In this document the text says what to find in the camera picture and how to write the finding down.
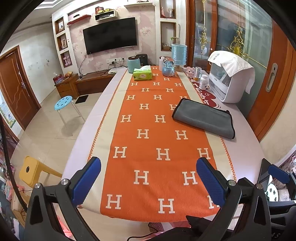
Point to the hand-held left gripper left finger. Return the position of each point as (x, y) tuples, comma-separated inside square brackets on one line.
[(86, 180)]

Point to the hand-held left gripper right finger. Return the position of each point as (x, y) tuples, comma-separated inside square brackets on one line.
[(211, 183)]

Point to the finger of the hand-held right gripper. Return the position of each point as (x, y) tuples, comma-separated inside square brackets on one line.
[(263, 171), (278, 173)]

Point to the grey towel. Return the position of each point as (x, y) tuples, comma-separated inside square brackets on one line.
[(203, 118)]

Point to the white stool with holes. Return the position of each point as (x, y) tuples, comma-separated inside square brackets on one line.
[(272, 191)]

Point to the yellow plastic stool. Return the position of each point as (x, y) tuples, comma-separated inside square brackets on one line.
[(29, 170)]

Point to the orange printed table runner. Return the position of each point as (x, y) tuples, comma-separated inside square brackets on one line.
[(148, 139)]

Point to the blue plastic stool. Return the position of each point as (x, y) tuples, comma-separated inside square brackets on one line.
[(63, 102)]

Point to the red printed table mat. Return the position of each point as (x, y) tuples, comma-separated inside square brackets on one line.
[(208, 97)]

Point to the white storage cabinet appliance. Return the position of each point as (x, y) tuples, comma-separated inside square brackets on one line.
[(227, 89)]

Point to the wooden drawer chest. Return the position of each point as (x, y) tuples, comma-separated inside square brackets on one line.
[(67, 87)]

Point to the low wooden television cabinet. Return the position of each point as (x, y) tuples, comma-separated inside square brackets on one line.
[(94, 83)]

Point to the white medicine bottle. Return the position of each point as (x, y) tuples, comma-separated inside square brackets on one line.
[(203, 83)]

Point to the red gift bag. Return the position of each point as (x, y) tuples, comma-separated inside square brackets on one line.
[(58, 79)]

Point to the glass jar with metal lid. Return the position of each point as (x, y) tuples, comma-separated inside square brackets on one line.
[(198, 73)]

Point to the pink ornament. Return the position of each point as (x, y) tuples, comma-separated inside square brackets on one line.
[(189, 71)]

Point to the white set-top box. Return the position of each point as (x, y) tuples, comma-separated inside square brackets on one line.
[(114, 70)]

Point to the wooden glass sliding door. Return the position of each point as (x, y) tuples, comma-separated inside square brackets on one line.
[(279, 58)]

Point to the wooden room door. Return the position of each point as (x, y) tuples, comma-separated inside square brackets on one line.
[(16, 85)]

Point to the green tissue box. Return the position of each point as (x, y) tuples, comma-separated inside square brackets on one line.
[(143, 73)]

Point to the teal canister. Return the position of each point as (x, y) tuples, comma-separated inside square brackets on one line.
[(133, 64)]

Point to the white squeeze bottle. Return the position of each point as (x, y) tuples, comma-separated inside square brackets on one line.
[(161, 63)]

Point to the black countertop appliance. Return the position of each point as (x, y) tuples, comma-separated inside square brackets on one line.
[(143, 59)]

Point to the black television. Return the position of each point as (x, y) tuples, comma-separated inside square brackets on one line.
[(108, 36)]

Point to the wall poster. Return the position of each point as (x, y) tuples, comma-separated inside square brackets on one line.
[(7, 111)]

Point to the white wall socket strip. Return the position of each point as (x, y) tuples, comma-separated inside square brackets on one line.
[(115, 60)]

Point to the red wall shelf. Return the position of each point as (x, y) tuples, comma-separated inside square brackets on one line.
[(78, 19)]

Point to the cream wall shelf box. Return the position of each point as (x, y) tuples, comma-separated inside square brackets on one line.
[(106, 15)]

